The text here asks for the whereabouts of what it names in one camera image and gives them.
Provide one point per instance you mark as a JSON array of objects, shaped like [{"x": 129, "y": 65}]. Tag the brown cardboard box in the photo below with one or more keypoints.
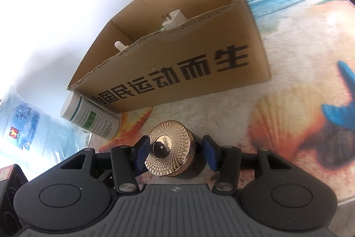
[{"x": 194, "y": 40}]

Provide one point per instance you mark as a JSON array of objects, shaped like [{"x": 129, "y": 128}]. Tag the blue printed plastic bag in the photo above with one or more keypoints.
[{"x": 41, "y": 131}]

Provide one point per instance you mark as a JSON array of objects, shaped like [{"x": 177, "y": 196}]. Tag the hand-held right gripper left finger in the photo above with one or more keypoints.
[{"x": 142, "y": 155}]

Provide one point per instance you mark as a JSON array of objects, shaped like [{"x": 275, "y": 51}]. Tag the small white cylinder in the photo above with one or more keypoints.
[{"x": 120, "y": 46}]

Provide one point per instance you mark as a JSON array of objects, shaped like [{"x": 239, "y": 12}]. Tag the white bottle with green label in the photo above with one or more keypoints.
[{"x": 91, "y": 119}]

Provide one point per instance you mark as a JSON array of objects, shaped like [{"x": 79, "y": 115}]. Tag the white plug adapter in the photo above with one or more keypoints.
[{"x": 176, "y": 19}]

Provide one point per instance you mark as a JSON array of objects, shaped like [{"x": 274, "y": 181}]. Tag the gold round patterned tin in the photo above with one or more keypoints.
[{"x": 174, "y": 139}]

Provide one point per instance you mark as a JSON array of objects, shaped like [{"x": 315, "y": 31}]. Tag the black box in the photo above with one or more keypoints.
[{"x": 9, "y": 198}]

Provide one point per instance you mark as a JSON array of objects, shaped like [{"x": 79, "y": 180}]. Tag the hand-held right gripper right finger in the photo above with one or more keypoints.
[{"x": 210, "y": 153}]

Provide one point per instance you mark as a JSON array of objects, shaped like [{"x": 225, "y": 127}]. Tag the beach-print table mat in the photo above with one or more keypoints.
[{"x": 299, "y": 59}]

